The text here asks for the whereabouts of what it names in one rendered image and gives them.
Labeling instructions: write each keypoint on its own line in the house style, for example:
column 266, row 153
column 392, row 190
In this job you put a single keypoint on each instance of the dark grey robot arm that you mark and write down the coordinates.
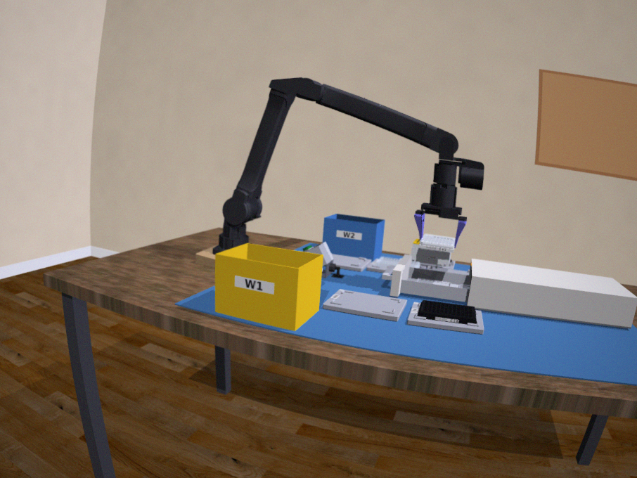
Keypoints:
column 245, row 204

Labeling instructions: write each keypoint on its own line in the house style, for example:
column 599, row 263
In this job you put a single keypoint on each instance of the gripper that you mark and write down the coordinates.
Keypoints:
column 442, row 204

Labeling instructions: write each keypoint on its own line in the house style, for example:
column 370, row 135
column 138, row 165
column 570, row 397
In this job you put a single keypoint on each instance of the yellow open-top bin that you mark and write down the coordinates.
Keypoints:
column 268, row 285

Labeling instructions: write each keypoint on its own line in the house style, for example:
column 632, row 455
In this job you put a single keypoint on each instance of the blue open-top bin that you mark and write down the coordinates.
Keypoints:
column 346, row 236

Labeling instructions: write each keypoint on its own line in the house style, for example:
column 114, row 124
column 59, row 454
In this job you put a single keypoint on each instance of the blue bench mat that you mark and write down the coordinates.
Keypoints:
column 516, row 343

